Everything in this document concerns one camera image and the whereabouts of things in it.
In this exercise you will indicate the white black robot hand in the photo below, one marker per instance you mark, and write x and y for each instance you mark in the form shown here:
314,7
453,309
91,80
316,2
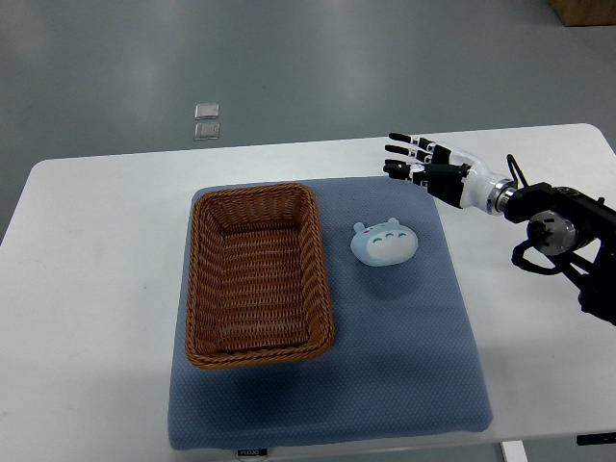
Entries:
452,175

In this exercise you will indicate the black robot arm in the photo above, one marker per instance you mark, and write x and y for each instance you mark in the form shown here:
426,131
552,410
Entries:
567,231

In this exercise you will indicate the blue white plush toy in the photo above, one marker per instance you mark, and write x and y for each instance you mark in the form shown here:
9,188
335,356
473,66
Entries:
383,244

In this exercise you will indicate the brown wicker basket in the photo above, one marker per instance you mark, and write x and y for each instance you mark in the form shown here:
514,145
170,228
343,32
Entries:
257,288

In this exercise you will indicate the blue fabric mat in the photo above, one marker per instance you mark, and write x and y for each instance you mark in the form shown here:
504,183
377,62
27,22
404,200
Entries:
403,363

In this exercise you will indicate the upper metal floor plate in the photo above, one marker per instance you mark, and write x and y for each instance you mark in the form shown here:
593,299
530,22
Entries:
207,110

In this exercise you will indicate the metal floor plate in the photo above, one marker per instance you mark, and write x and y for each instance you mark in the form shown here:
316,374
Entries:
207,110
206,131

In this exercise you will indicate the lower metal floor plate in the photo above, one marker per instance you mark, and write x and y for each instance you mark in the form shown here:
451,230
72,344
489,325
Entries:
206,131

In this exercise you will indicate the cardboard box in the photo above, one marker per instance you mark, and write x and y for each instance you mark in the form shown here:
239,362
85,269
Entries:
584,13

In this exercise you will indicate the white table leg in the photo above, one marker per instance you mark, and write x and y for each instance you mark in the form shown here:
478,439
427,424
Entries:
513,451

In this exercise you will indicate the black table bracket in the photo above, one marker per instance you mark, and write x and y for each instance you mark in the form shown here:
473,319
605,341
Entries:
596,439

